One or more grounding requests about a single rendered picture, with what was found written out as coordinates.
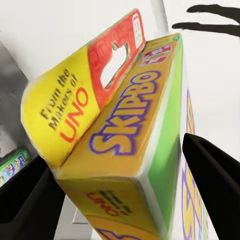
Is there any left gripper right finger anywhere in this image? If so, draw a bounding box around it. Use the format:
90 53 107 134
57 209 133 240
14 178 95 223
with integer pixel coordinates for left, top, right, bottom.
182 133 240 240

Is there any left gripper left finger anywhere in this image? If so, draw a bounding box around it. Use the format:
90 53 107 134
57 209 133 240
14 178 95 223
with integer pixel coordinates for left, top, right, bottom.
0 154 66 240

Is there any toy box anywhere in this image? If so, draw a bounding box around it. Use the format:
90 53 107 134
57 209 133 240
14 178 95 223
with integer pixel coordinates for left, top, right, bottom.
0 41 94 240

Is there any board game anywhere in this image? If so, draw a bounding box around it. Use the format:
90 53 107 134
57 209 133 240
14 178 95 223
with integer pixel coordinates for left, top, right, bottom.
20 8 209 240
0 147 31 187

